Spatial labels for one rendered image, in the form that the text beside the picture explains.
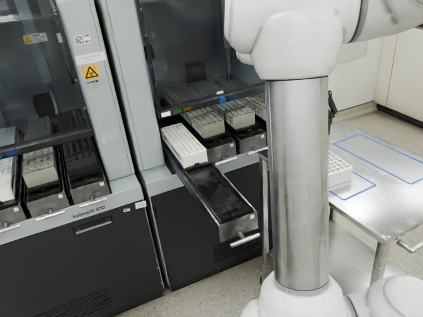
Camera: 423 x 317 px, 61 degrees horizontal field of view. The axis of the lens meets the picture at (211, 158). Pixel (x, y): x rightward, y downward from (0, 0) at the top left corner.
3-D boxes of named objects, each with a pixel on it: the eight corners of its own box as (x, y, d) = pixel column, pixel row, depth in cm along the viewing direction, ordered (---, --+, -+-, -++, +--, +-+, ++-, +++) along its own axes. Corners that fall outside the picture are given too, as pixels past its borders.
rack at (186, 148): (162, 140, 162) (160, 127, 159) (182, 134, 165) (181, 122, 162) (184, 171, 138) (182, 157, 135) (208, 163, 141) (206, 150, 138)
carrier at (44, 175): (59, 177, 140) (54, 163, 137) (59, 179, 138) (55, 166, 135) (27, 185, 136) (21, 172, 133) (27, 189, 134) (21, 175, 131)
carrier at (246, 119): (253, 122, 166) (253, 110, 162) (255, 124, 164) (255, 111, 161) (230, 128, 162) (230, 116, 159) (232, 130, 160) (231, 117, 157)
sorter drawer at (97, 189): (62, 136, 192) (57, 121, 187) (89, 129, 196) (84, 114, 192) (75, 212, 133) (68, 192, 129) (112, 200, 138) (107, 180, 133)
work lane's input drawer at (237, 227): (158, 151, 168) (155, 134, 163) (186, 143, 172) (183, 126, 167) (226, 252, 109) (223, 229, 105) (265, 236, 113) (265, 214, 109)
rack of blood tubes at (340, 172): (280, 151, 141) (280, 138, 137) (302, 145, 143) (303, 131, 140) (326, 192, 116) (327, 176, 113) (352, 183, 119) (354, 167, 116)
